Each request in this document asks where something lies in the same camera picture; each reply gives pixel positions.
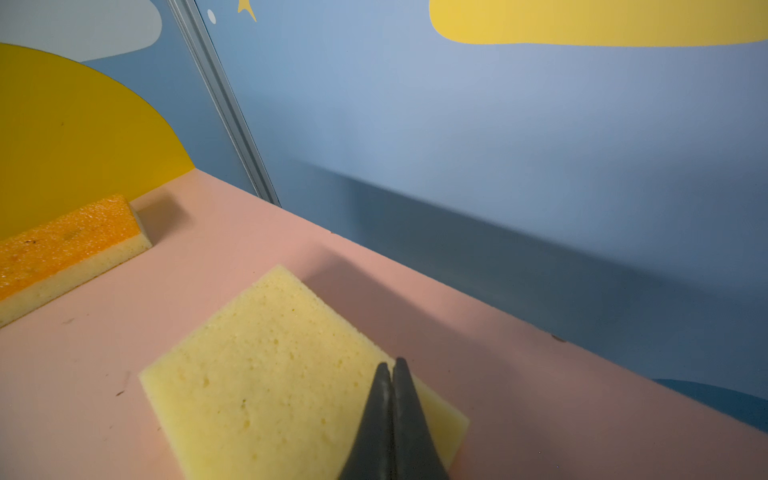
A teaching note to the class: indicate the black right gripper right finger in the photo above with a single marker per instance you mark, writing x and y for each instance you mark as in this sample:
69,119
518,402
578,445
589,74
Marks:
415,456

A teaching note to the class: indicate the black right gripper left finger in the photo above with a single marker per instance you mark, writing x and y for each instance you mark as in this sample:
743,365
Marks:
372,452

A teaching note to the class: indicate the orange sponge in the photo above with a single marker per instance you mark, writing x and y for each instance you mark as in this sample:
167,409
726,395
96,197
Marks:
273,386
47,261

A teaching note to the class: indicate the yellow wooden shelf unit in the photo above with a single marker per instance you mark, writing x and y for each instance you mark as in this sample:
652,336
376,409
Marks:
72,403

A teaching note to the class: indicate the aluminium frame post left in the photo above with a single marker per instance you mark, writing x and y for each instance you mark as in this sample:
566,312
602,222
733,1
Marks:
198,40

